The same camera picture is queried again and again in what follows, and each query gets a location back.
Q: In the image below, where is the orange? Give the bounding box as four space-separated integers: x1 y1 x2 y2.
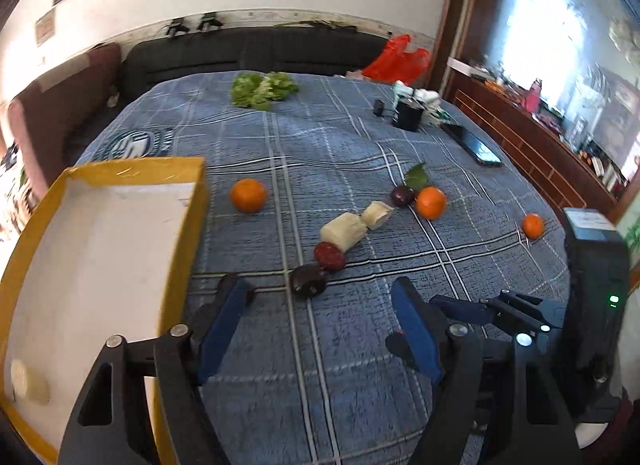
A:
230 178 268 214
521 213 544 240
416 187 447 220

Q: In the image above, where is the dark plum with leaf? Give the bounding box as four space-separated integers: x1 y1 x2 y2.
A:
390 185 416 208

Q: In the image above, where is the green leaf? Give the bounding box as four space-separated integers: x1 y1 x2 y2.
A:
404 162 430 193

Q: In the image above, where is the red plum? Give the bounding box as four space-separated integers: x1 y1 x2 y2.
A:
314 241 346 273

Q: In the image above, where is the round pale fruit slice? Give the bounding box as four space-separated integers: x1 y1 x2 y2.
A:
10 359 50 405

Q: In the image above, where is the yellow rimmed white tray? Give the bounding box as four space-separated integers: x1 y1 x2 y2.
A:
1 156 209 464

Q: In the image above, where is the wooden sideboard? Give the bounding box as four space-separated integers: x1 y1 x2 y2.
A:
446 58 639 224

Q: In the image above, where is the black smartphone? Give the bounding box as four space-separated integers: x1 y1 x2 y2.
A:
440 124 503 167

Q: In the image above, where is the blue plaid table cloth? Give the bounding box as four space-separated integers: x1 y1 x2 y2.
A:
80 73 568 464

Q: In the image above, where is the black cup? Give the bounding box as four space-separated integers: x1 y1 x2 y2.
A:
392 98 425 133

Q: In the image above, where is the white crumpled plastic bag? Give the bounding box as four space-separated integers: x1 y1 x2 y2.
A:
392 81 456 127

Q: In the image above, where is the small black box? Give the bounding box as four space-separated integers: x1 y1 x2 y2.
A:
372 99 385 116

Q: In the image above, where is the red plastic bag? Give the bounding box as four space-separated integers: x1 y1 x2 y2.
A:
361 34 430 86

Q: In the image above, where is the green lettuce bunch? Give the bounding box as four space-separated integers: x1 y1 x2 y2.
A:
230 72 299 111

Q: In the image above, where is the maroon armchair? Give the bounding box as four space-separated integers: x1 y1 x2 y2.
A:
6 43 122 199

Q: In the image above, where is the black sofa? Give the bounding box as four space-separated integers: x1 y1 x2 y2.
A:
118 26 386 101

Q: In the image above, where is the small wall plaque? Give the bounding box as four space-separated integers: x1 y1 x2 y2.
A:
35 8 55 46

